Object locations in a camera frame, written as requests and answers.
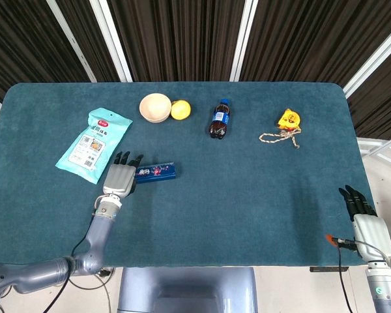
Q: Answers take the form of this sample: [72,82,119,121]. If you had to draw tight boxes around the beige braided rope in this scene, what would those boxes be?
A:
[258,127,302,150]

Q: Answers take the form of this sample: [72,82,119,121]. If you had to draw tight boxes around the yellow lemon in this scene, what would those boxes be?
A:
[170,99,192,121]

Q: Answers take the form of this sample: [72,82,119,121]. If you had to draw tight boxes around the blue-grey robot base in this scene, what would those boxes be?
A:
[117,267,259,313]

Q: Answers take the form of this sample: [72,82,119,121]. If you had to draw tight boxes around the teal table cloth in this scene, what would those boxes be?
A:
[0,81,379,269]

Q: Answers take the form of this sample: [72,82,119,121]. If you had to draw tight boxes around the aluminium frame bars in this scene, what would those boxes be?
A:
[356,132,391,164]

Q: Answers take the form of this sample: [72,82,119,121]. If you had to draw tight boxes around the wide white post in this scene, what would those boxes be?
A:
[89,0,134,83]

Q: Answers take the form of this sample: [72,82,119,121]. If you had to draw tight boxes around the blue rectangular box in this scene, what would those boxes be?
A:
[135,160,179,183]

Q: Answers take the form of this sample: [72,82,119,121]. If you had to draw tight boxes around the light teal wipes package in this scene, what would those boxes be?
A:
[55,107,134,185]

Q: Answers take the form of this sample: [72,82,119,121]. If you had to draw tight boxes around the small cola bottle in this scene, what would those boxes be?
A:
[208,98,231,140]

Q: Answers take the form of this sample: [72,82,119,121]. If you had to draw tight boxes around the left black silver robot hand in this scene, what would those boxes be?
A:
[102,151,144,199]

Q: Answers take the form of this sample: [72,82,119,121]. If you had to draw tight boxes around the beige bowl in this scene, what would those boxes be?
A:
[139,93,173,124]

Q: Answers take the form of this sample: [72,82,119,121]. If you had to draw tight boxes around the yellow tape measure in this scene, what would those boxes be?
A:
[277,108,302,131]

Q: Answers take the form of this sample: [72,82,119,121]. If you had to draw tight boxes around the thin white post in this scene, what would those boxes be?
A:
[46,0,98,83]

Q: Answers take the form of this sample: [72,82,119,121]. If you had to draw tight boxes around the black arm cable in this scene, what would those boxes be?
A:
[42,211,97,313]

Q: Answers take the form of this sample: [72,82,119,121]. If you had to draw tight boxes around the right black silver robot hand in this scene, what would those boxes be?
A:
[338,185,391,262]

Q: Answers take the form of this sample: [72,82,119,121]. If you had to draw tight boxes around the dark brown curtain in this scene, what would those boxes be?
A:
[0,0,391,141]

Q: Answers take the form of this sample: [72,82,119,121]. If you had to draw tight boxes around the black cable with orange plug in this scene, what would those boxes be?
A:
[325,233,390,313]

